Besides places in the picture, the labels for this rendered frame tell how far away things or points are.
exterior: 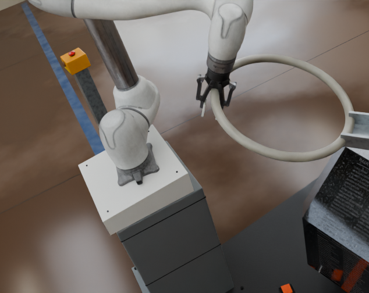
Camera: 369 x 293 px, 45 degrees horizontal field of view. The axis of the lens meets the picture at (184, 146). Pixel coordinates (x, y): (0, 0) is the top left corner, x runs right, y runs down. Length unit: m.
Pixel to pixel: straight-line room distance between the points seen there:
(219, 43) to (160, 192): 0.71
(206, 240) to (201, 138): 1.40
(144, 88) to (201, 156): 1.46
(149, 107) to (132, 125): 0.15
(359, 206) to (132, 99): 0.98
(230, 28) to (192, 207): 0.88
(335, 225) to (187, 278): 0.78
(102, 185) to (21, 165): 2.05
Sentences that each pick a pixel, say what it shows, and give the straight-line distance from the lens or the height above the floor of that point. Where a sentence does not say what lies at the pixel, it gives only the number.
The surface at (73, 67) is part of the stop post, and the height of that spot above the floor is 1.04.
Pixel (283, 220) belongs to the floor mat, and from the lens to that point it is 2.70.
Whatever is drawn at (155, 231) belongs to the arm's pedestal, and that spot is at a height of 0.70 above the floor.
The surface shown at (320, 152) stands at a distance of 1.42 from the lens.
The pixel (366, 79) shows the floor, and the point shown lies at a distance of 3.71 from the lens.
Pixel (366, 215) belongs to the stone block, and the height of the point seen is 0.72.
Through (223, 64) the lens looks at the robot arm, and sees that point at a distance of 1.39.
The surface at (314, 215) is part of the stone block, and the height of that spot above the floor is 0.63.
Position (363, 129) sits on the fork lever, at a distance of 1.57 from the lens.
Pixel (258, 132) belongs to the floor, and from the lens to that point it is 3.29.
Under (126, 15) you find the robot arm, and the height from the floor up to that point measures 1.60.
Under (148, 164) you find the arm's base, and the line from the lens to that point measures 1.85.
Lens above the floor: 2.13
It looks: 40 degrees down
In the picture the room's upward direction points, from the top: 18 degrees counter-clockwise
